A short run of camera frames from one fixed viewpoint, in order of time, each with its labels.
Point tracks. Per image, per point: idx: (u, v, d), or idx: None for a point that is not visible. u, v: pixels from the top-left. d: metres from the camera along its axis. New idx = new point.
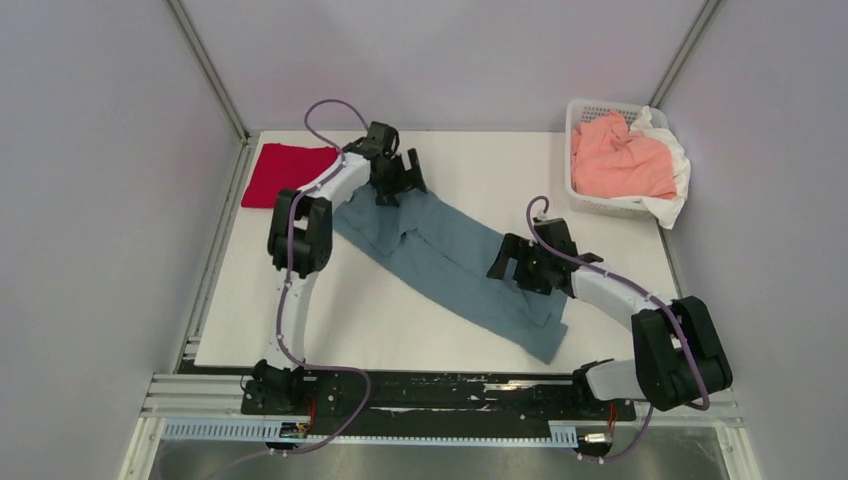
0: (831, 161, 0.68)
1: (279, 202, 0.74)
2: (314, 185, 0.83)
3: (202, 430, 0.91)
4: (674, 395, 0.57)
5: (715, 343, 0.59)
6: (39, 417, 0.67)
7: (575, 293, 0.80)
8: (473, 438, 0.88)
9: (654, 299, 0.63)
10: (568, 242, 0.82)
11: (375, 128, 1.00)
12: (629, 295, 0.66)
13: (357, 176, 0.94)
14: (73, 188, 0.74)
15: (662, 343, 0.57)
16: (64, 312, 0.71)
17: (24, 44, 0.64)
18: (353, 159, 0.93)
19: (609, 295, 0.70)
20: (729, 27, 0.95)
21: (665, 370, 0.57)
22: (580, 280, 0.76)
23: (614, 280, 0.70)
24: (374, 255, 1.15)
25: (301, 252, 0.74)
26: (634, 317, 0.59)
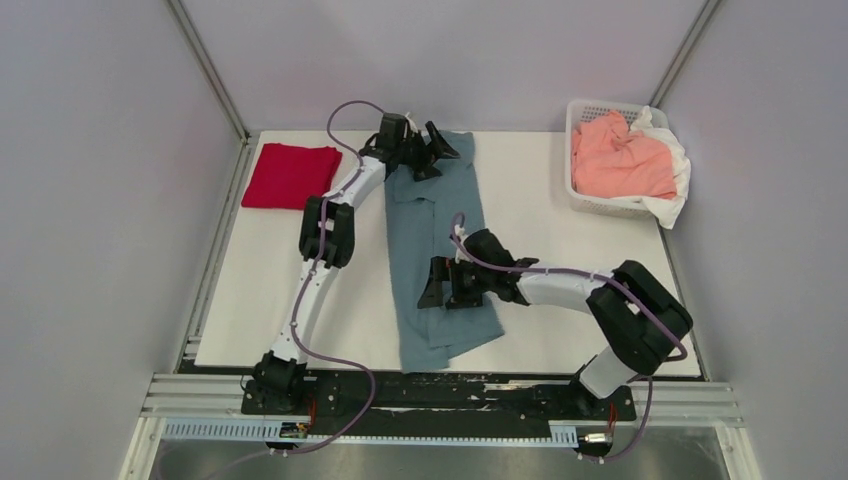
0: (832, 161, 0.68)
1: (307, 208, 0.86)
2: (337, 191, 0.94)
3: (203, 430, 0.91)
4: (652, 352, 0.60)
5: (664, 292, 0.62)
6: (40, 418, 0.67)
7: (531, 297, 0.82)
8: (473, 437, 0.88)
9: (599, 276, 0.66)
10: (502, 252, 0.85)
11: (386, 125, 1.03)
12: (577, 282, 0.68)
13: (377, 178, 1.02)
14: (72, 189, 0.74)
15: (621, 313, 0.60)
16: (65, 312, 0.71)
17: (24, 43, 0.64)
18: (372, 163, 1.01)
19: (558, 289, 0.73)
20: (729, 27, 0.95)
21: (633, 336, 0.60)
22: (530, 285, 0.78)
23: (556, 275, 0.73)
24: (391, 201, 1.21)
25: (330, 251, 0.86)
26: (590, 300, 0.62)
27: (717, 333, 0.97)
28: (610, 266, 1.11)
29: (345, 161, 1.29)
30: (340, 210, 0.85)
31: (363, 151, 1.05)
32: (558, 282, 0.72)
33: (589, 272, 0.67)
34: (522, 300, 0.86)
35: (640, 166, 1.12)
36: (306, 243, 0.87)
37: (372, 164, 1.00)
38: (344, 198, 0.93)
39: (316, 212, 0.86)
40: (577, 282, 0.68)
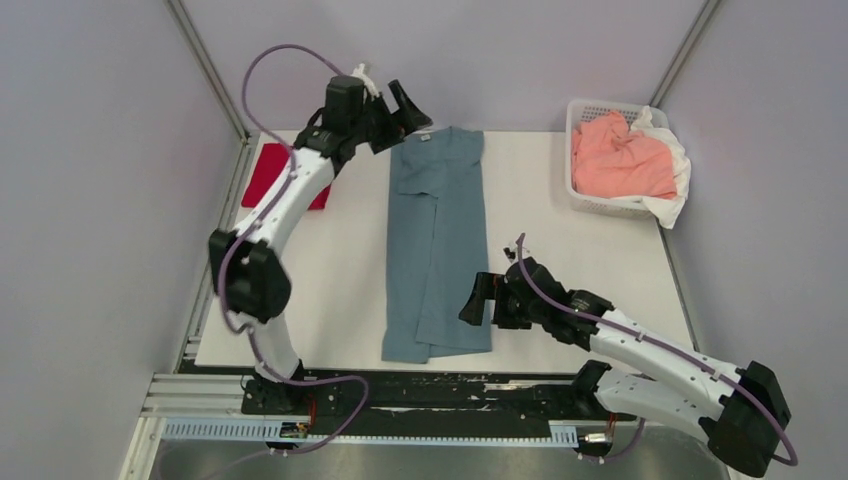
0: (831, 162, 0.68)
1: (209, 254, 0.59)
2: (249, 223, 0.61)
3: (203, 429, 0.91)
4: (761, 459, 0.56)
5: (782, 404, 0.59)
6: (40, 418, 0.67)
7: (597, 348, 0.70)
8: (473, 437, 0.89)
9: (727, 378, 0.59)
10: (555, 285, 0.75)
11: (332, 97, 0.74)
12: (690, 372, 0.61)
13: (316, 181, 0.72)
14: (72, 188, 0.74)
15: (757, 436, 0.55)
16: (66, 312, 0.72)
17: (26, 44, 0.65)
18: (307, 159, 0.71)
19: (653, 365, 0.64)
20: (729, 27, 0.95)
21: (754, 448, 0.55)
22: (604, 343, 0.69)
23: (649, 346, 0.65)
24: (394, 197, 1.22)
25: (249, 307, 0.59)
26: (727, 419, 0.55)
27: (717, 333, 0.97)
28: (610, 266, 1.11)
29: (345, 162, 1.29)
30: (253, 252, 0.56)
31: (298, 140, 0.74)
32: (652, 355, 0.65)
33: (713, 369, 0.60)
34: (584, 345, 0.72)
35: (640, 166, 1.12)
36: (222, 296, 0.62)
37: (308, 165, 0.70)
38: (260, 232, 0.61)
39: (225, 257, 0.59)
40: (689, 373, 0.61)
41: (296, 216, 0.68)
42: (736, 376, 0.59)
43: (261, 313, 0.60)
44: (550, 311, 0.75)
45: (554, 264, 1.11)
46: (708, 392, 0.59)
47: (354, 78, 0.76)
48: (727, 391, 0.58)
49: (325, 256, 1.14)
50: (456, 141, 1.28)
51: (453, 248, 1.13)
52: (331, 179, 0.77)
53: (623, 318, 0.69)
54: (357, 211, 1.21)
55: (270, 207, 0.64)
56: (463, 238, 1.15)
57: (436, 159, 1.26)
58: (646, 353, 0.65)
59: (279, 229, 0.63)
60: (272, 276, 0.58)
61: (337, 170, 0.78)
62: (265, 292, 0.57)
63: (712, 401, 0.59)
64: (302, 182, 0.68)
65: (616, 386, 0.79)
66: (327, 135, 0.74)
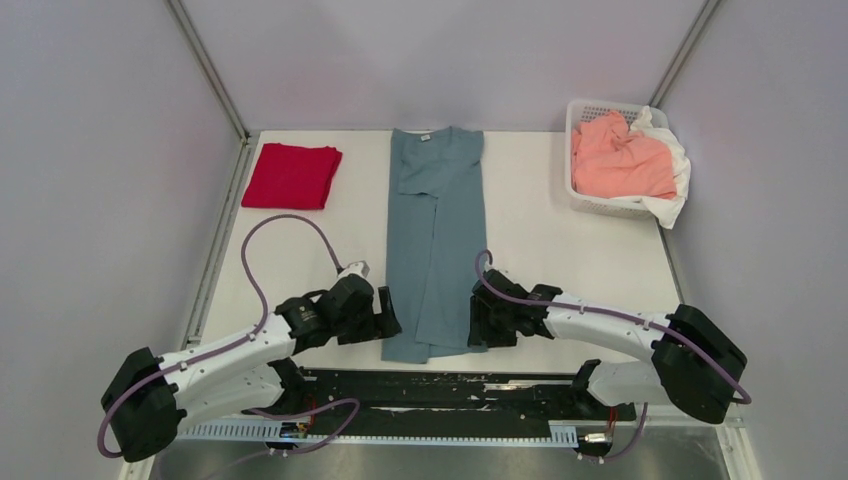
0: (832, 162, 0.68)
1: (126, 367, 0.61)
2: (176, 361, 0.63)
3: (203, 429, 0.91)
4: (716, 398, 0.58)
5: (721, 340, 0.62)
6: (40, 418, 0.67)
7: (555, 333, 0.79)
8: (473, 438, 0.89)
9: (656, 325, 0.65)
10: (512, 287, 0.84)
11: (339, 289, 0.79)
12: (626, 328, 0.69)
13: (266, 353, 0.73)
14: (72, 187, 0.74)
15: (691, 371, 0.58)
16: (65, 311, 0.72)
17: (24, 42, 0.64)
18: (275, 330, 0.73)
19: (602, 332, 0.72)
20: (729, 27, 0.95)
21: (699, 389, 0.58)
22: (558, 324, 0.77)
23: (593, 314, 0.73)
24: (395, 194, 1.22)
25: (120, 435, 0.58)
26: (655, 360, 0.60)
27: None
28: (610, 266, 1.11)
29: (345, 162, 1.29)
30: (157, 396, 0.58)
31: (283, 307, 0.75)
32: (595, 321, 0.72)
33: (642, 320, 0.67)
34: (545, 333, 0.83)
35: (640, 166, 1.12)
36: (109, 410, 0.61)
37: (272, 336, 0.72)
38: (177, 376, 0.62)
39: (134, 380, 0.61)
40: (626, 328, 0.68)
41: (226, 374, 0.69)
42: (664, 321, 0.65)
43: (126, 446, 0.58)
44: (512, 306, 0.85)
45: (553, 265, 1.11)
46: (642, 340, 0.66)
47: (365, 282, 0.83)
48: (658, 337, 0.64)
49: (326, 257, 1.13)
50: (455, 141, 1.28)
51: (453, 249, 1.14)
52: (282, 354, 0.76)
53: (571, 298, 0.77)
54: (358, 211, 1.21)
55: (208, 355, 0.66)
56: (463, 239, 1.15)
57: (435, 159, 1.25)
58: (589, 321, 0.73)
59: (198, 381, 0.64)
60: (162, 421, 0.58)
61: (297, 346, 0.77)
62: (144, 431, 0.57)
63: (647, 348, 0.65)
64: (252, 349, 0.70)
65: (603, 376, 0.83)
66: (311, 315, 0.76)
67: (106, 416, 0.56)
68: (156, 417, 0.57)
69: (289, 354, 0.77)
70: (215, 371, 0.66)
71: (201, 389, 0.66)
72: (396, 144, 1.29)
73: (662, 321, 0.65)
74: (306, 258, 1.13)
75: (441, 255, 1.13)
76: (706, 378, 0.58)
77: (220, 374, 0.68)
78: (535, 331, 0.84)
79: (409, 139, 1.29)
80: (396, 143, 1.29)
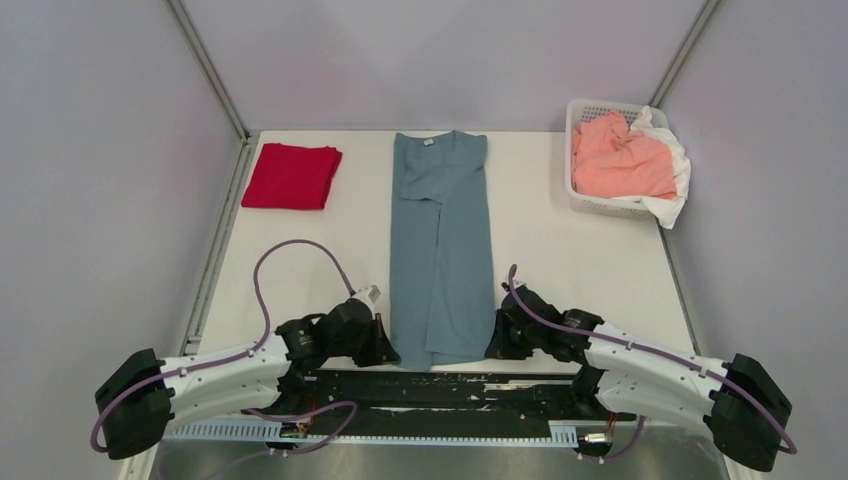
0: (832, 161, 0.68)
1: (130, 363, 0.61)
2: (180, 367, 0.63)
3: (202, 430, 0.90)
4: (766, 446, 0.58)
5: (774, 388, 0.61)
6: (41, 417, 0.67)
7: (593, 363, 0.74)
8: (472, 438, 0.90)
9: (713, 374, 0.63)
10: (547, 309, 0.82)
11: (335, 316, 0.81)
12: (679, 372, 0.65)
13: (261, 371, 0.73)
14: (72, 186, 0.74)
15: (750, 428, 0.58)
16: (65, 310, 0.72)
17: (25, 41, 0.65)
18: (273, 349, 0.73)
19: (649, 373, 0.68)
20: (729, 27, 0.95)
21: (753, 443, 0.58)
22: (599, 357, 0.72)
23: (640, 352, 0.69)
24: (397, 199, 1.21)
25: (110, 430, 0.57)
26: (714, 411, 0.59)
27: (717, 333, 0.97)
28: (609, 266, 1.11)
29: (345, 162, 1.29)
30: (152, 397, 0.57)
31: (283, 328, 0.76)
32: (641, 361, 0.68)
33: (699, 366, 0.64)
34: (582, 361, 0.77)
35: (640, 166, 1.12)
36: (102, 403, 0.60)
37: (270, 355, 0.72)
38: (176, 381, 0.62)
39: (135, 378, 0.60)
40: (679, 373, 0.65)
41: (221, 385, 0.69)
42: (721, 369, 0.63)
43: (113, 441, 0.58)
44: (546, 330, 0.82)
45: (553, 265, 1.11)
46: (699, 389, 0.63)
47: (363, 308, 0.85)
48: (715, 386, 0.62)
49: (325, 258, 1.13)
50: (458, 145, 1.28)
51: (456, 254, 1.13)
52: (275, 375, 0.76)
53: (614, 331, 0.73)
54: (358, 211, 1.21)
55: (209, 365, 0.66)
56: (467, 243, 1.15)
57: (438, 164, 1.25)
58: (637, 360, 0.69)
59: (194, 389, 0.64)
60: (152, 424, 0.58)
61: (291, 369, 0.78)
62: (132, 430, 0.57)
63: (704, 397, 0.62)
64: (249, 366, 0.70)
65: (619, 387, 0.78)
66: (309, 340, 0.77)
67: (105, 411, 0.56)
68: (150, 419, 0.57)
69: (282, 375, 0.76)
70: (211, 382, 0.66)
71: (195, 396, 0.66)
72: (399, 146, 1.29)
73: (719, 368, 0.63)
74: (308, 257, 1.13)
75: (444, 260, 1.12)
76: (758, 430, 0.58)
77: (217, 385, 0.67)
78: (572, 358, 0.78)
79: (415, 143, 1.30)
80: (398, 145, 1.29)
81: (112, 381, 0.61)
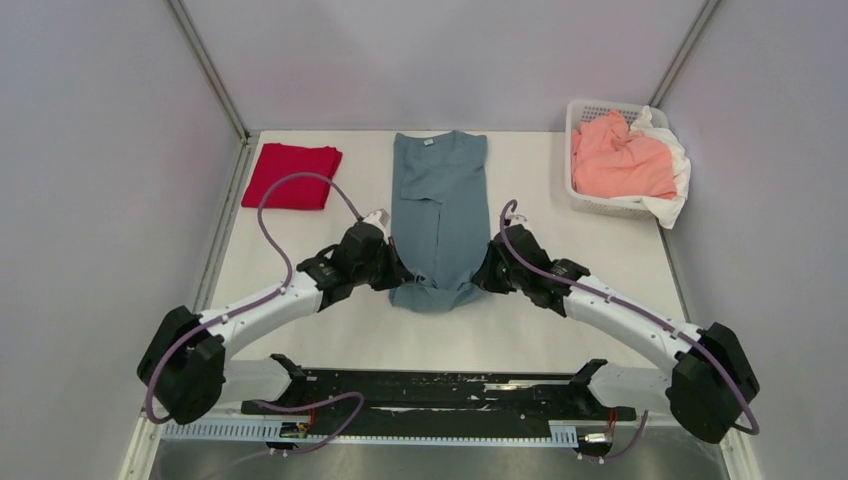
0: (831, 161, 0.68)
1: (165, 325, 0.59)
2: (219, 315, 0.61)
3: (203, 429, 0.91)
4: (720, 420, 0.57)
5: (745, 364, 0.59)
6: (39, 417, 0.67)
7: (571, 311, 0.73)
8: (472, 438, 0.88)
9: (685, 336, 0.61)
10: (539, 252, 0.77)
11: (348, 241, 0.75)
12: (651, 330, 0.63)
13: (297, 307, 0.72)
14: (72, 186, 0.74)
15: (710, 391, 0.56)
16: (65, 310, 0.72)
17: (25, 41, 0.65)
18: (303, 283, 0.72)
19: (620, 325, 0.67)
20: (729, 26, 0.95)
21: (710, 409, 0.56)
22: (577, 305, 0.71)
23: (618, 305, 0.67)
24: (397, 198, 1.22)
25: (167, 396, 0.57)
26: (677, 368, 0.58)
27: None
28: (609, 266, 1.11)
29: (345, 161, 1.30)
30: (200, 346, 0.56)
31: (304, 263, 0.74)
32: (618, 314, 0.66)
33: (672, 327, 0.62)
34: (560, 308, 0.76)
35: (640, 166, 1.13)
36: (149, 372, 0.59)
37: (302, 288, 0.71)
38: (220, 328, 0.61)
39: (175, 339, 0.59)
40: (650, 330, 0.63)
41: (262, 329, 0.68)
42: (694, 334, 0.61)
43: (174, 406, 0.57)
44: (531, 275, 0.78)
45: None
46: (666, 348, 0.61)
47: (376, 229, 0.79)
48: (683, 348, 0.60)
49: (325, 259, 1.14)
50: (458, 145, 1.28)
51: (456, 253, 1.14)
52: (310, 312, 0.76)
53: (598, 282, 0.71)
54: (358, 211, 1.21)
55: (246, 308, 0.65)
56: (467, 242, 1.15)
57: (438, 164, 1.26)
58: (612, 312, 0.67)
59: (239, 334, 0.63)
60: (206, 376, 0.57)
61: (325, 302, 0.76)
62: (191, 387, 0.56)
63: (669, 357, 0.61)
64: (284, 302, 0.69)
65: (606, 375, 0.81)
66: (332, 271, 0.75)
67: (155, 373, 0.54)
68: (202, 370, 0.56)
69: (316, 310, 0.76)
70: (254, 324, 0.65)
71: (242, 343, 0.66)
72: (400, 146, 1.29)
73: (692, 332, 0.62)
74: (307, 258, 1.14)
75: (445, 260, 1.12)
76: (720, 400, 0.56)
77: (259, 327, 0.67)
78: (548, 306, 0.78)
79: (415, 143, 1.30)
80: (399, 146, 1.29)
81: (151, 350, 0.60)
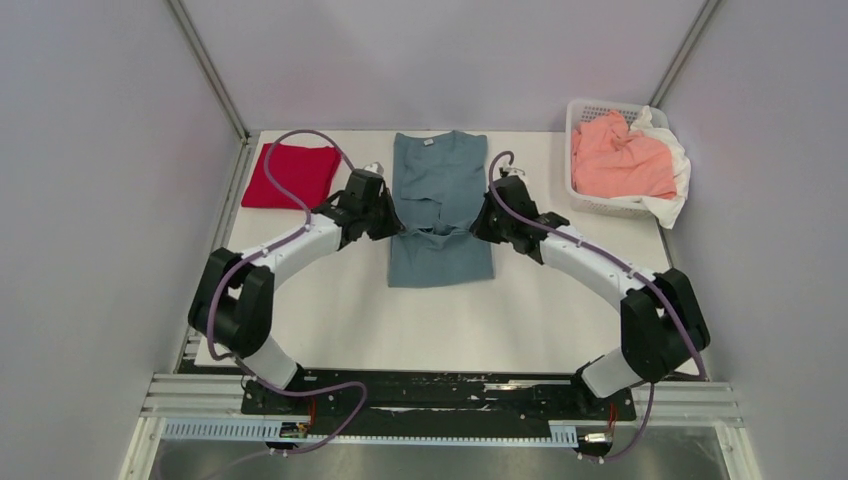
0: (832, 162, 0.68)
1: (210, 266, 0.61)
2: (258, 248, 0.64)
3: (203, 429, 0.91)
4: (666, 364, 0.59)
5: (695, 310, 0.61)
6: (39, 417, 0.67)
7: (546, 257, 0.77)
8: (473, 438, 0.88)
9: (640, 275, 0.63)
10: (528, 204, 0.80)
11: (354, 183, 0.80)
12: (611, 271, 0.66)
13: (321, 244, 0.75)
14: (71, 187, 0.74)
15: (653, 325, 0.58)
16: (65, 312, 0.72)
17: (24, 42, 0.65)
18: (323, 221, 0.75)
19: (583, 265, 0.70)
20: (729, 27, 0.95)
21: (653, 344, 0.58)
22: (552, 250, 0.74)
23: (586, 250, 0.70)
24: (397, 198, 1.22)
25: (228, 333, 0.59)
26: (623, 300, 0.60)
27: (718, 334, 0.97)
28: None
29: (345, 161, 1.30)
30: (254, 275, 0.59)
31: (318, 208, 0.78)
32: (586, 257, 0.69)
33: (629, 267, 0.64)
34: (537, 255, 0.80)
35: (640, 166, 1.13)
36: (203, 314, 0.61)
37: (324, 225, 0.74)
38: (264, 260, 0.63)
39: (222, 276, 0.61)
40: (609, 270, 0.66)
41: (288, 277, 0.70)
42: (649, 275, 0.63)
43: (234, 341, 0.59)
44: (516, 224, 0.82)
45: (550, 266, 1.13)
46: (620, 285, 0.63)
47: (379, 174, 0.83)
48: (635, 286, 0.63)
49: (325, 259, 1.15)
50: (458, 145, 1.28)
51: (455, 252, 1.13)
52: (331, 250, 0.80)
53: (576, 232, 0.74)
54: None
55: (281, 243, 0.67)
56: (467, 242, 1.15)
57: (438, 164, 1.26)
58: (578, 254, 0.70)
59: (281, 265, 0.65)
60: (262, 304, 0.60)
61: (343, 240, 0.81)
62: (251, 316, 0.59)
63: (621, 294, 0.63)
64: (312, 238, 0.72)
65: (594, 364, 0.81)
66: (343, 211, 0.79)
67: (213, 307, 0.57)
68: (259, 298, 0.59)
69: (338, 248, 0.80)
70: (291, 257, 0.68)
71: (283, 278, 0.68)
72: (400, 146, 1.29)
73: (648, 273, 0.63)
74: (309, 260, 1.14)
75: (445, 260, 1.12)
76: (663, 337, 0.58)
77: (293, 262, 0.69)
78: (527, 253, 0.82)
79: (415, 143, 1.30)
80: (399, 146, 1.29)
81: (200, 292, 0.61)
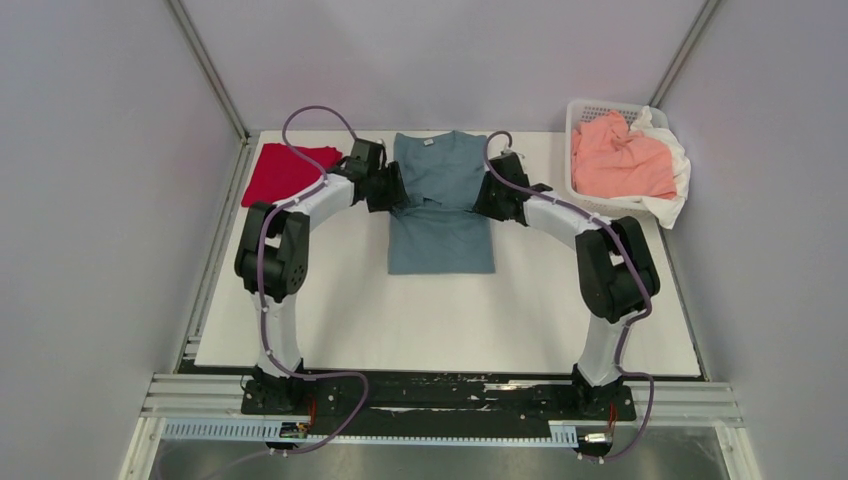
0: (833, 161, 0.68)
1: (250, 216, 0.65)
2: (291, 198, 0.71)
3: (203, 430, 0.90)
4: (613, 301, 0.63)
5: (646, 255, 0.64)
6: (38, 417, 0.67)
7: (530, 221, 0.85)
8: (473, 438, 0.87)
9: (598, 220, 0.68)
10: (521, 175, 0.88)
11: (360, 147, 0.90)
12: (575, 220, 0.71)
13: (337, 199, 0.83)
14: (71, 187, 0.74)
15: (600, 259, 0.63)
16: (63, 312, 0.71)
17: (23, 42, 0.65)
18: (338, 179, 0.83)
19: (557, 220, 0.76)
20: (729, 26, 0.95)
21: (603, 279, 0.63)
22: (533, 209, 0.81)
23: (561, 207, 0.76)
24: None
25: (273, 275, 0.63)
26: (578, 238, 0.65)
27: (718, 334, 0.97)
28: None
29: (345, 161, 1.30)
30: (292, 220, 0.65)
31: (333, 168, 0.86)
32: (561, 213, 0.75)
33: (588, 214, 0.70)
34: (523, 219, 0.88)
35: (640, 166, 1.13)
36: (245, 263, 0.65)
37: (338, 181, 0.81)
38: (297, 209, 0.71)
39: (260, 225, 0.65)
40: (574, 220, 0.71)
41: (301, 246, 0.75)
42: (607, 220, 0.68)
43: (281, 280, 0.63)
44: (507, 193, 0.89)
45: (550, 265, 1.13)
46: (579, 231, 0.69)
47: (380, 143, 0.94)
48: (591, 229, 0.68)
49: (325, 259, 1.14)
50: (458, 145, 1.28)
51: (457, 254, 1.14)
52: (345, 206, 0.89)
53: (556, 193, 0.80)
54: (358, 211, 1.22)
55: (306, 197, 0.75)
56: (467, 243, 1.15)
57: (438, 164, 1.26)
58: (556, 211, 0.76)
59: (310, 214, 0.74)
60: (302, 246, 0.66)
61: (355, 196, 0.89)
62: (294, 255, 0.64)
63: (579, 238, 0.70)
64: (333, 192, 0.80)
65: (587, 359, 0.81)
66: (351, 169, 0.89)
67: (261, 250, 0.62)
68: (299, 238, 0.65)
69: (350, 204, 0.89)
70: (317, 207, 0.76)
71: None
72: (400, 146, 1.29)
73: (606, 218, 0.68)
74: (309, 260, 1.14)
75: (446, 261, 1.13)
76: (615, 277, 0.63)
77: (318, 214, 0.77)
78: (515, 217, 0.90)
79: (415, 143, 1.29)
80: (399, 145, 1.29)
81: (243, 242, 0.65)
